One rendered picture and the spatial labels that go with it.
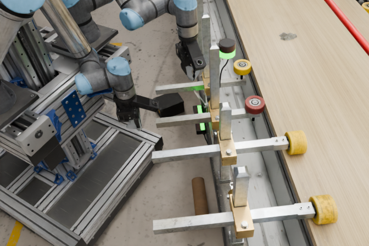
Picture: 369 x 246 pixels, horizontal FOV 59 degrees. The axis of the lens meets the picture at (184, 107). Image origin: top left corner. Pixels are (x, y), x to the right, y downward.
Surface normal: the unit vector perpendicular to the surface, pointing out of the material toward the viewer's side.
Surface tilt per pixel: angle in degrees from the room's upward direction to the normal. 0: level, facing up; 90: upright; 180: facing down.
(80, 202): 0
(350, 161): 0
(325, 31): 0
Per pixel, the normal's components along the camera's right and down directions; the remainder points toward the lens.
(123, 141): -0.07, -0.70
